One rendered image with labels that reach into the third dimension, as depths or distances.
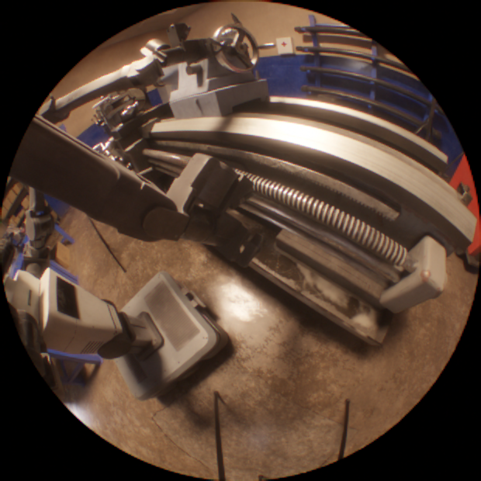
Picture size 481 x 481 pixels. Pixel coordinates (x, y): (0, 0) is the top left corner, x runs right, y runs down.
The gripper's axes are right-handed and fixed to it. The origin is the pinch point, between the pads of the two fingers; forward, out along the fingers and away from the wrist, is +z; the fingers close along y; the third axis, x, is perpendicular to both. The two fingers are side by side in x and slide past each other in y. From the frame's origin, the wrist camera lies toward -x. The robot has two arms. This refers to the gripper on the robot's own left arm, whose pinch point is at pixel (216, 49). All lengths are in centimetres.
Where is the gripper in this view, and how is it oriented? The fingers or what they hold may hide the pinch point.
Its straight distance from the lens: 65.8
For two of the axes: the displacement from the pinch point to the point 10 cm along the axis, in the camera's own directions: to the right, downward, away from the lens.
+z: 6.4, -7.0, 3.2
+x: 1.8, 5.4, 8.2
